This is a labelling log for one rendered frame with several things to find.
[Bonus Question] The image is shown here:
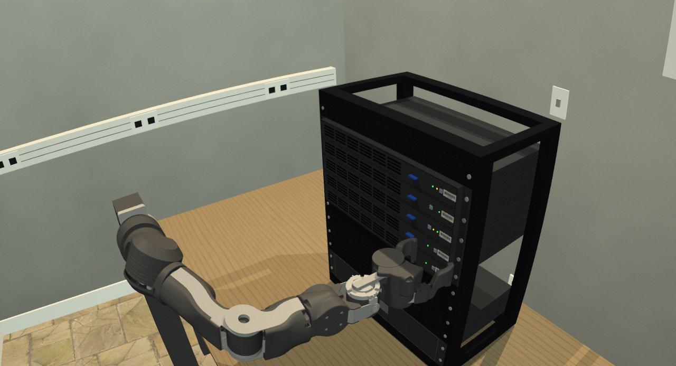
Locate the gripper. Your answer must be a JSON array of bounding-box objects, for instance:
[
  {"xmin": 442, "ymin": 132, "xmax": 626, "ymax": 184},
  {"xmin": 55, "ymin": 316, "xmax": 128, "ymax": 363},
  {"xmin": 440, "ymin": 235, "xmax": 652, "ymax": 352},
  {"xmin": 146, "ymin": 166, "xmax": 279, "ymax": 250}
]
[{"xmin": 352, "ymin": 238, "xmax": 454, "ymax": 309}]

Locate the black server rack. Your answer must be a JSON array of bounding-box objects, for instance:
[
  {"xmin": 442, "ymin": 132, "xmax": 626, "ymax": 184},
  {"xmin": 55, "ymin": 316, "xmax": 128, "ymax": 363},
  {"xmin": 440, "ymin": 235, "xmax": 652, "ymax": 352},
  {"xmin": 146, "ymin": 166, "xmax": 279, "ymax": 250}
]
[{"xmin": 318, "ymin": 72, "xmax": 561, "ymax": 366}]

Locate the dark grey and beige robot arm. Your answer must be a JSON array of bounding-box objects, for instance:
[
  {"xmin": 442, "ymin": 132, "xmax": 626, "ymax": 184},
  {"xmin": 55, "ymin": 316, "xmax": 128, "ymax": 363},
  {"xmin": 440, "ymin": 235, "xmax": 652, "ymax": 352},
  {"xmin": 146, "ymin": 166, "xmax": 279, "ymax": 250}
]
[{"xmin": 117, "ymin": 204, "xmax": 380, "ymax": 362}]

